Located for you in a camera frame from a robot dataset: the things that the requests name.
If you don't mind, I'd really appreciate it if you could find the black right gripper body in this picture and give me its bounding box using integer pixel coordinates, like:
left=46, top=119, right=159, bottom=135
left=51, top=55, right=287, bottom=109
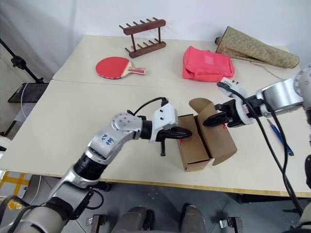
left=215, top=99, right=242, bottom=128

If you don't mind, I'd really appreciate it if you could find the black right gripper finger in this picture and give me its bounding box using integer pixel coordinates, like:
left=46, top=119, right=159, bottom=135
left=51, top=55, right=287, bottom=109
left=203, top=118, right=230, bottom=127
left=206, top=112, right=230, bottom=123

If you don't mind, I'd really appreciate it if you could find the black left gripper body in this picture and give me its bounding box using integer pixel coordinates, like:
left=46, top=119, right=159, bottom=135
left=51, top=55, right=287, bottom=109
left=154, top=126, right=177, bottom=143

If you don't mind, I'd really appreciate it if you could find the brown cardboard box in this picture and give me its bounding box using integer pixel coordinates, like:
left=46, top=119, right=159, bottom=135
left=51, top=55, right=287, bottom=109
left=177, top=98, right=238, bottom=172

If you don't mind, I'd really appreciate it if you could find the blue pen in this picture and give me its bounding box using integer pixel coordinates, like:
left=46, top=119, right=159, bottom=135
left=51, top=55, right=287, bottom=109
left=267, top=118, right=294, bottom=156

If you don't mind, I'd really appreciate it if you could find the black rod under left gripper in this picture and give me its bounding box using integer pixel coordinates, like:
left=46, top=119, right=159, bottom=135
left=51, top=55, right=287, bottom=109
left=159, top=140, right=168, bottom=157

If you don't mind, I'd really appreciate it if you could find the pink fabric bag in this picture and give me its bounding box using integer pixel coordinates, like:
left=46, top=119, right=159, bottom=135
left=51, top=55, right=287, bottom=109
left=182, top=46, right=235, bottom=82

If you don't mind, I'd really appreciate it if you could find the rolled patterned beige mat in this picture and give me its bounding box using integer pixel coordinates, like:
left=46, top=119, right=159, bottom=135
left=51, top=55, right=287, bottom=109
left=215, top=26, right=300, bottom=69

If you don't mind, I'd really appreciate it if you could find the dark rounded shape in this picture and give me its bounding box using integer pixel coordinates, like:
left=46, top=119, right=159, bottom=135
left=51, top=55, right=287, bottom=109
left=119, top=206, right=155, bottom=233
left=182, top=203, right=207, bottom=233

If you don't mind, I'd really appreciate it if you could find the red table tennis paddle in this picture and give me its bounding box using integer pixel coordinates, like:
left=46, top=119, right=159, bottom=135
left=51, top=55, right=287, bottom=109
left=95, top=57, right=148, bottom=80

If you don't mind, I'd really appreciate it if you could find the dark wooden peg rack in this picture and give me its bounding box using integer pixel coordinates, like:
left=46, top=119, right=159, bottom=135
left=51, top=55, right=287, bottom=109
left=119, top=17, right=167, bottom=59

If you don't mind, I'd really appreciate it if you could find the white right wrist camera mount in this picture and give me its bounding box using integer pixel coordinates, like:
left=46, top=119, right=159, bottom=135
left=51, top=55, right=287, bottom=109
left=217, top=77, right=256, bottom=126

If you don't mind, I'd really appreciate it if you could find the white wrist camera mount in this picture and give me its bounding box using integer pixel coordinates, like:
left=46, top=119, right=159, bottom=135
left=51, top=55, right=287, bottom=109
left=217, top=77, right=256, bottom=126
left=149, top=101, right=179, bottom=143

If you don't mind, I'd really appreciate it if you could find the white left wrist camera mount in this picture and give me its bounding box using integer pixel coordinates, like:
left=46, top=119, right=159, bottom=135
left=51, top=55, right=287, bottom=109
left=149, top=101, right=179, bottom=143

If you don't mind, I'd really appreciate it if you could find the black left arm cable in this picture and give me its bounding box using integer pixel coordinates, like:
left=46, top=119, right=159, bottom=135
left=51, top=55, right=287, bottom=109
left=127, top=97, right=169, bottom=116

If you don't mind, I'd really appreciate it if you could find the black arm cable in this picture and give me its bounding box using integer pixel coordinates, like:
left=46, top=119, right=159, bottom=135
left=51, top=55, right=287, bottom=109
left=127, top=97, right=169, bottom=116
left=217, top=82, right=304, bottom=216

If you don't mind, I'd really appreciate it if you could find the beige mat string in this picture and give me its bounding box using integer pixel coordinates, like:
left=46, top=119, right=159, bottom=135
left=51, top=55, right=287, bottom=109
left=254, top=62, right=285, bottom=81

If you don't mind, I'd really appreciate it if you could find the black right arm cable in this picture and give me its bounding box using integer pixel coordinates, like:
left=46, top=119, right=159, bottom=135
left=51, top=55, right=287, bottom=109
left=217, top=82, right=304, bottom=216

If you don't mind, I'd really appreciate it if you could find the metal caster bracket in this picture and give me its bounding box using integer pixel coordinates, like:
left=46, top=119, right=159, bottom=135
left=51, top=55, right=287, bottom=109
left=218, top=217, right=242, bottom=233
left=86, top=214, right=106, bottom=233

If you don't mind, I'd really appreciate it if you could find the black stand base plate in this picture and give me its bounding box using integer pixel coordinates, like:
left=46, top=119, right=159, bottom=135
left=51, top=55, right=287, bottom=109
left=8, top=82, right=51, bottom=104

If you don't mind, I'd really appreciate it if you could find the thin white cable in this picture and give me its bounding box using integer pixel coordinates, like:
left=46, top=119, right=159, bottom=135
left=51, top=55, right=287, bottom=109
left=20, top=83, right=32, bottom=117

